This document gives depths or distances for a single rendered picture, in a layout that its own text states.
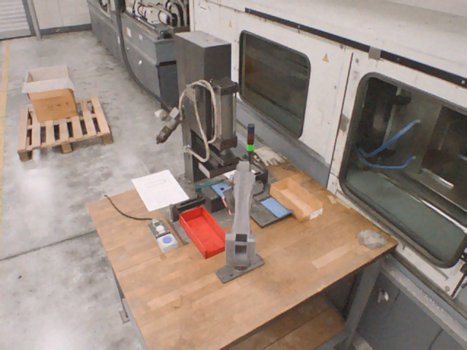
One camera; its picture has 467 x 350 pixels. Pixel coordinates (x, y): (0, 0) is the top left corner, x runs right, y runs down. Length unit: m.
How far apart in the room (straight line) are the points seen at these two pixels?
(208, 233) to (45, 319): 1.42
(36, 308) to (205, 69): 1.95
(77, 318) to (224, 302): 1.40
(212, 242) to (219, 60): 0.76
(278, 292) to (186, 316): 0.35
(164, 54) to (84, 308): 3.11
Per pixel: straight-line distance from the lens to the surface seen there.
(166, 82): 4.67
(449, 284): 1.67
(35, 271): 2.94
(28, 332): 2.62
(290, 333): 2.09
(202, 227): 1.60
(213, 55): 1.44
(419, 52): 1.47
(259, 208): 1.68
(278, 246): 1.53
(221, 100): 1.42
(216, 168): 1.55
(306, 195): 1.75
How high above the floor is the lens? 2.00
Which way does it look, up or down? 35 degrees down
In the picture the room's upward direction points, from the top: 1 degrees clockwise
